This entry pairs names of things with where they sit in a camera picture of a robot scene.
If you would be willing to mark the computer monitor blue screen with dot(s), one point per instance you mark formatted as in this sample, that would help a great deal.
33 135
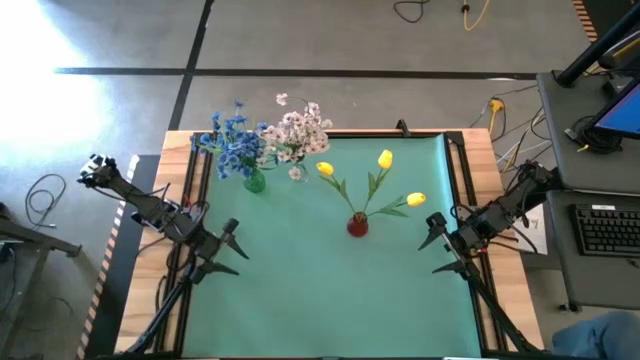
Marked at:
622 112

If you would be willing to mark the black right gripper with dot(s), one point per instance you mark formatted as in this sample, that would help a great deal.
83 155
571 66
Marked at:
462 245

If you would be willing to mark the black desk adapter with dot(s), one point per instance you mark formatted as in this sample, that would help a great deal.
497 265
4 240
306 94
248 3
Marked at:
614 86

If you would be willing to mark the grey keyboard shelf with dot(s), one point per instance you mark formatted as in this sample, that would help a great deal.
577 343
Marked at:
575 280

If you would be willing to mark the green glass vase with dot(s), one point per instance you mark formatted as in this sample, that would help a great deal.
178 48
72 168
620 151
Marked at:
255 184

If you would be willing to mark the black monitor stand pole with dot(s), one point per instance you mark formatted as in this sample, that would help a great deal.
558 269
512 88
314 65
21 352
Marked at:
595 50

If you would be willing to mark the grey side table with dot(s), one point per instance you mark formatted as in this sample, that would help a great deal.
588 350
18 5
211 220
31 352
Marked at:
30 240

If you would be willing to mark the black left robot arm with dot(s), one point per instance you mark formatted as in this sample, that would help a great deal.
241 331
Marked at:
140 200

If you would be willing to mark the red glass vase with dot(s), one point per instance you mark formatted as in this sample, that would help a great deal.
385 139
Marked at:
358 227

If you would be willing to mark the grey desk top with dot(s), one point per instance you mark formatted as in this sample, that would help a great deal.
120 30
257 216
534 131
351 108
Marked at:
575 150

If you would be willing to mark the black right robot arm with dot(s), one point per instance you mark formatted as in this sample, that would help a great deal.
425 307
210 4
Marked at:
505 207

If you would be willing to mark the green table mat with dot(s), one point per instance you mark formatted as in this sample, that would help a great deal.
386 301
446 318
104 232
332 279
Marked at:
310 300

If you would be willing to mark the yellow artificial tulip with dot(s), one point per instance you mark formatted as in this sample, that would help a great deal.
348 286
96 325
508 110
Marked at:
325 168
416 199
385 159

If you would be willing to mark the black keyboard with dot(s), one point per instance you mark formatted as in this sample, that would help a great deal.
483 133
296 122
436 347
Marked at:
607 230

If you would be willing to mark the black hazard striped floor mat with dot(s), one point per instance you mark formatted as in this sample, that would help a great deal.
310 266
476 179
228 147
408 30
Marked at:
112 310

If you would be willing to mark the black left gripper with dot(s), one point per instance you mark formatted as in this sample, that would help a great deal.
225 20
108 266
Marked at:
210 247

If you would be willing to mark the yellow power plug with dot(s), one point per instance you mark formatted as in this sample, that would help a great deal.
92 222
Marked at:
496 105

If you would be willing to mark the white paper sheet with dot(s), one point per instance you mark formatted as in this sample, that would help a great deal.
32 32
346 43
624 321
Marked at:
535 235

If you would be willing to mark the clear glass vase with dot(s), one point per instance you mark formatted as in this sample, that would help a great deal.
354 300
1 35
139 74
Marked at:
305 175

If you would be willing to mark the person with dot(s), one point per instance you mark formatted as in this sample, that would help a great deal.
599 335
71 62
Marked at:
600 340

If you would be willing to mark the black clamp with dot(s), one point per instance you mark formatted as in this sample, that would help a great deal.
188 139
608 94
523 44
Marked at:
402 127

